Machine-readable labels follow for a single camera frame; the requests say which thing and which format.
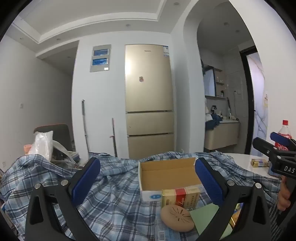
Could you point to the bathroom mirror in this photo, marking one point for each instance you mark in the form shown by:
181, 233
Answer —
209, 81

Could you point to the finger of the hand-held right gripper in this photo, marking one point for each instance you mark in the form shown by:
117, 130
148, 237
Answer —
263, 146
279, 138

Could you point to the white cardboard box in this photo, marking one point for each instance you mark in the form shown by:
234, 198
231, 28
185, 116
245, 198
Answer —
166, 173

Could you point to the gold refrigerator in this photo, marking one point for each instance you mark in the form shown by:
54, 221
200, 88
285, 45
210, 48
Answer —
149, 104

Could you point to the grey mop pole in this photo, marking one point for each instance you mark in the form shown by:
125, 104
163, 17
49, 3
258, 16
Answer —
85, 127

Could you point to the gold blue cigarette pack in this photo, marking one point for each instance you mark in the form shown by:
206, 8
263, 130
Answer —
260, 163

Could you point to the grey striped cloth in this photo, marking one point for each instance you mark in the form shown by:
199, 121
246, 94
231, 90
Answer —
274, 217

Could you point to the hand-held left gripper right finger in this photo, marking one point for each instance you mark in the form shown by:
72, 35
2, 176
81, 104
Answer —
209, 183

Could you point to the white plastic bag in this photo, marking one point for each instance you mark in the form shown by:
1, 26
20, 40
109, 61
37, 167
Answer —
41, 144

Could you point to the brown pole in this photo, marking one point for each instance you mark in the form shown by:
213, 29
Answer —
114, 139

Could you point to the bathroom wall shelf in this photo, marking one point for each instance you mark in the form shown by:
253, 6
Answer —
220, 83

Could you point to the green notebook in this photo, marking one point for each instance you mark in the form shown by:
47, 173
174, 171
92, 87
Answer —
203, 215

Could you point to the dark blue cloth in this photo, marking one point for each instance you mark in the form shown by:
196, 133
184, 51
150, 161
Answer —
212, 121

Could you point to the dark grey chair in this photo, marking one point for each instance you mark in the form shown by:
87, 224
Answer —
62, 134

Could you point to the beige vanity cabinet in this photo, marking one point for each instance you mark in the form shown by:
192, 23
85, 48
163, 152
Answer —
222, 136

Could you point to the small blue carton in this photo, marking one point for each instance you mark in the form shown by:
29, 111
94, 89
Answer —
273, 172

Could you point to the blue plaid shirt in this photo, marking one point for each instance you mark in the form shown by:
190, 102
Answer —
115, 204

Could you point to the red gold cigarette pack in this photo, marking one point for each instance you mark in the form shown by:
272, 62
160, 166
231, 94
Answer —
182, 195

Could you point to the black door frame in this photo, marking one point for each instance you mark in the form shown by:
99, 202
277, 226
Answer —
248, 104

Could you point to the grey electrical panel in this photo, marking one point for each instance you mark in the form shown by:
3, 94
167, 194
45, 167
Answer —
100, 58

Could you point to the blue tissue pack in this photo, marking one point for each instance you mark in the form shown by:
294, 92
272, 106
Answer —
166, 235

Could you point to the person's right hand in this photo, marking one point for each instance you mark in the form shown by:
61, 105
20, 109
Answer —
284, 197

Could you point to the tan round perforated disc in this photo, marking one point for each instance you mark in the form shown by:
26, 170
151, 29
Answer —
175, 217

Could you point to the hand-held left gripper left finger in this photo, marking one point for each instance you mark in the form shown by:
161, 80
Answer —
85, 183

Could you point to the fridge label sticker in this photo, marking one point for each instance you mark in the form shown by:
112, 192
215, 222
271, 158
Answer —
165, 51

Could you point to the pink fridge magnet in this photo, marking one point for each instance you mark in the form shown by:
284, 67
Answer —
141, 79

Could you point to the red label drink bottle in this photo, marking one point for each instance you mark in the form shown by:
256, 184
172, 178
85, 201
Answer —
285, 131

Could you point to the pink cup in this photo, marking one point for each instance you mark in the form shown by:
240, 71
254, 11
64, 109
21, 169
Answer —
27, 149

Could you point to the marble pattern panel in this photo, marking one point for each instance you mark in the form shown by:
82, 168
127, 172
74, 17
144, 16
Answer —
260, 120

